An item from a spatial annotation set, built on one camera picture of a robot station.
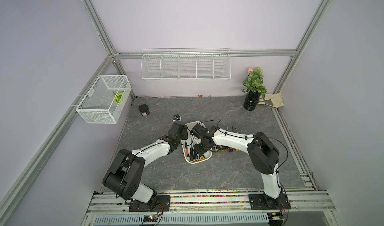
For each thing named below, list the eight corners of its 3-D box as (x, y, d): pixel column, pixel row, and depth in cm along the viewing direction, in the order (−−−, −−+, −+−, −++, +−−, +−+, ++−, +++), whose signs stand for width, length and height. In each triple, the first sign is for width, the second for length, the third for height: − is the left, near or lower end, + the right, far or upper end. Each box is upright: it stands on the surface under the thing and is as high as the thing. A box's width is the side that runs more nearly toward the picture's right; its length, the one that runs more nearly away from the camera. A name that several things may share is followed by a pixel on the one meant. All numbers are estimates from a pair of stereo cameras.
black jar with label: (139, 115, 112) (137, 111, 108) (142, 108, 117) (140, 104, 113) (149, 115, 112) (147, 111, 108) (151, 108, 117) (149, 104, 113)
